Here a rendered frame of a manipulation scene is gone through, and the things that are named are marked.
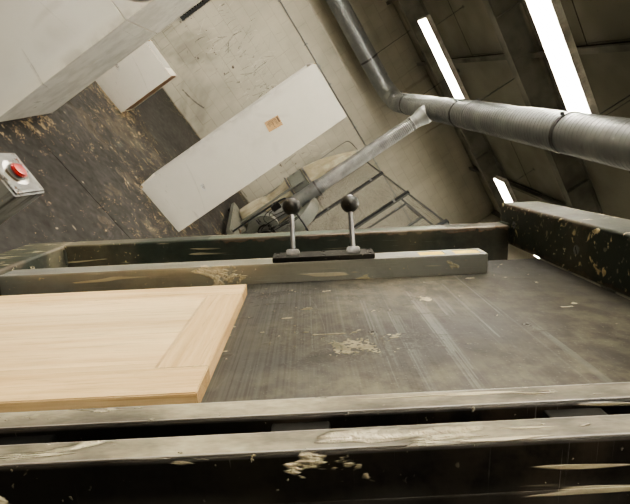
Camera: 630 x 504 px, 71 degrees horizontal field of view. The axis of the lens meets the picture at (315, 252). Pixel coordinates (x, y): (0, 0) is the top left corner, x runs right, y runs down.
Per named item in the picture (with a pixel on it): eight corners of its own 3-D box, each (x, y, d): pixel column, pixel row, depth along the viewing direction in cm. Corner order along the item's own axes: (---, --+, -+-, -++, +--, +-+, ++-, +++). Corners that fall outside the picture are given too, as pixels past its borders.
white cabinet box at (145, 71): (98, 68, 532) (145, 32, 525) (131, 110, 554) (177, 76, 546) (84, 67, 490) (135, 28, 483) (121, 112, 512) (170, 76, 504)
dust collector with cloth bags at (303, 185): (226, 207, 701) (342, 127, 678) (252, 241, 727) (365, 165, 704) (219, 236, 574) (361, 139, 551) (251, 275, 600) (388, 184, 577)
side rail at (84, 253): (82, 282, 117) (75, 241, 114) (497, 262, 117) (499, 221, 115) (70, 288, 111) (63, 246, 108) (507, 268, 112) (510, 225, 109)
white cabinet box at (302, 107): (152, 173, 486) (307, 63, 464) (187, 215, 507) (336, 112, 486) (139, 186, 430) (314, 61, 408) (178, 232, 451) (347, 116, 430)
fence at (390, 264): (17, 288, 91) (14, 269, 90) (477, 266, 92) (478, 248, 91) (1, 296, 86) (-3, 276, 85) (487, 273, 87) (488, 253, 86)
